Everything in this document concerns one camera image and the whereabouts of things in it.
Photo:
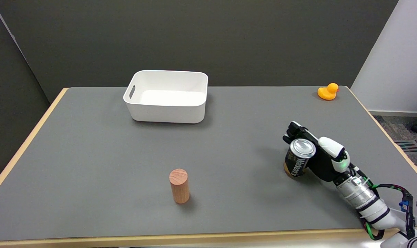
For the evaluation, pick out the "black and white right hand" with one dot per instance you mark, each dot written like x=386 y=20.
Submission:
x=327 y=156

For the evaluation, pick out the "black drink can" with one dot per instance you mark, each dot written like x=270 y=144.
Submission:
x=299 y=159

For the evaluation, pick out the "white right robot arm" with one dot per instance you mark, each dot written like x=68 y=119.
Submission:
x=370 y=203

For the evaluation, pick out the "yellow rubber duck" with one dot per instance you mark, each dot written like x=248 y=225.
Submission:
x=328 y=92

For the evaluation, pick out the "floor vent grille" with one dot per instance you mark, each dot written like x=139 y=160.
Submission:
x=408 y=146

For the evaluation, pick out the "wooden cylinder block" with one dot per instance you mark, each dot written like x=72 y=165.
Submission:
x=179 y=187

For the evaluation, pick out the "white plastic bin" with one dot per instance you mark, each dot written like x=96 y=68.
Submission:
x=167 y=97

